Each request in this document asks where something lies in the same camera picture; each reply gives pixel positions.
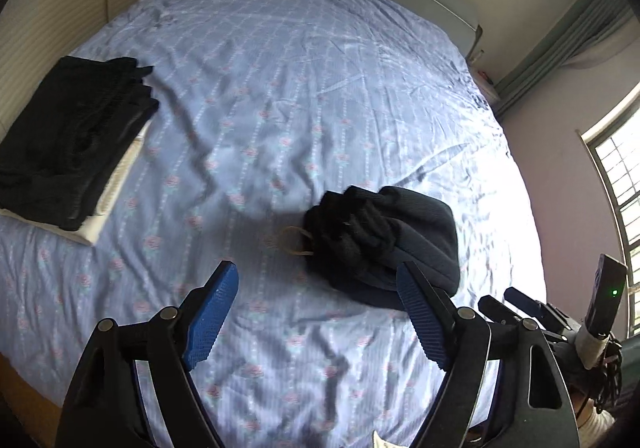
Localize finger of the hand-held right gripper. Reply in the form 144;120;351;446
478;295;521;327
503;286;571;336

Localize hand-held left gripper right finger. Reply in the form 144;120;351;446
396;261;581;448

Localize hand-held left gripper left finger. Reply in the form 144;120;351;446
54;260;240;448

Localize dark navy pants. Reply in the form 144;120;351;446
303;185;461;313

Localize person's right forearm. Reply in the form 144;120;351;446
570;380;619;444

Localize brown rubber band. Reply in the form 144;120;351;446
273;226;315;257

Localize barred window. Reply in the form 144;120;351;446
575;82;640;344

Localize folded white cloth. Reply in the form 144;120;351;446
0;120;154;247

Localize folded black clothes stack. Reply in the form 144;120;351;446
0;56;161;233

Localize blue floral bed sheet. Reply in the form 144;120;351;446
0;0;547;448

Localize grey-green curtain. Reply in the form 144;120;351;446
492;0;637;117

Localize black cable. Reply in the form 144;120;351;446
597;335;626;411

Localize wooden bed frame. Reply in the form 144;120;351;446
0;352;68;448

